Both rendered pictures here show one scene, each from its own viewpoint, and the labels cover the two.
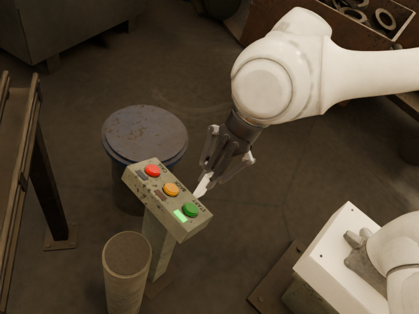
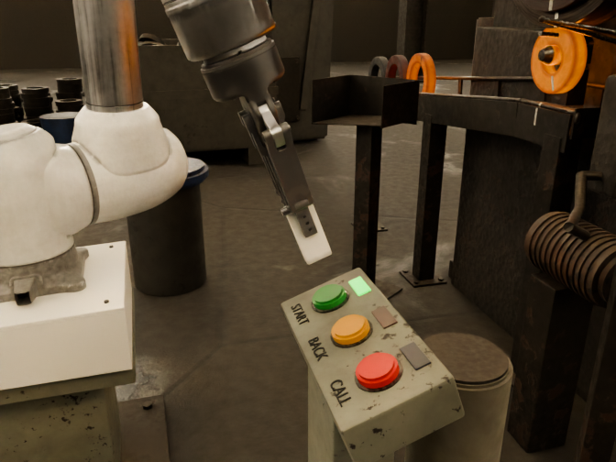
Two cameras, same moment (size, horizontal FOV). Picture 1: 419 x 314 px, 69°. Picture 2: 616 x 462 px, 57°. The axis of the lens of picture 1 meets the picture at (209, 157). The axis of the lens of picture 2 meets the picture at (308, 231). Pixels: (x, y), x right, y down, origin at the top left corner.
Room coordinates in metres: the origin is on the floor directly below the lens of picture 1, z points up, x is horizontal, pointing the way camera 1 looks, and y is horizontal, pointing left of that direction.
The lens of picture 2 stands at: (0.82, 0.40, 0.91)
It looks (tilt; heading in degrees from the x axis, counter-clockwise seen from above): 21 degrees down; 226
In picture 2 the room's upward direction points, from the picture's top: straight up
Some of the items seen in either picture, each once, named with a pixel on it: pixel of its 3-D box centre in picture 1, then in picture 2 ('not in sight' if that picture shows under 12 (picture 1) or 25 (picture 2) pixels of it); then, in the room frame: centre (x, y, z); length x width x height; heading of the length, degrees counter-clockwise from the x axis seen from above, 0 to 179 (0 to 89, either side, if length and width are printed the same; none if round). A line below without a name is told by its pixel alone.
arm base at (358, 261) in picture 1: (377, 256); (30, 268); (0.54, -0.60, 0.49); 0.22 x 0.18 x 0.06; 64
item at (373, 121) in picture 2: not in sight; (361, 192); (-0.56, -0.77, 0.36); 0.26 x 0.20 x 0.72; 96
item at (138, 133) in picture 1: (143, 166); not in sight; (0.75, 0.25, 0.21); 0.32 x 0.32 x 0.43
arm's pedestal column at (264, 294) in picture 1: (326, 291); (60, 415); (0.53, -0.62, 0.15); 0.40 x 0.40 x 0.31; 62
